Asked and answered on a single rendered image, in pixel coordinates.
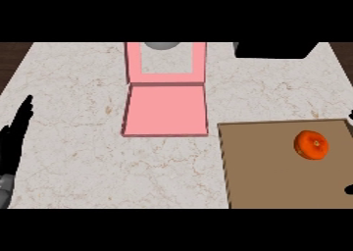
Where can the grey round object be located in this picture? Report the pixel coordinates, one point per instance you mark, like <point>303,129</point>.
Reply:
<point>161,45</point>

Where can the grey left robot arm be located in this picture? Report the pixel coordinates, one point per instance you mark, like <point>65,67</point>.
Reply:
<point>0,192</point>

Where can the black appliance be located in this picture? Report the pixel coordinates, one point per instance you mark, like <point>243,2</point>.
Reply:
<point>273,49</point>

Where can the orange round squash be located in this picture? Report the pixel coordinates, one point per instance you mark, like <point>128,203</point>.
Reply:
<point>311,144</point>

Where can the pink open cardboard box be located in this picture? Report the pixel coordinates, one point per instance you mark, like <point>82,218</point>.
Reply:
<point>165,98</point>

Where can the brown flat tray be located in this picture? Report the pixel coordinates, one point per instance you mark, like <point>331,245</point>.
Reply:
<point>289,170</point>

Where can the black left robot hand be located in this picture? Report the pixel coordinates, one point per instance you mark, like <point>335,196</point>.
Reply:
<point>13,140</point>

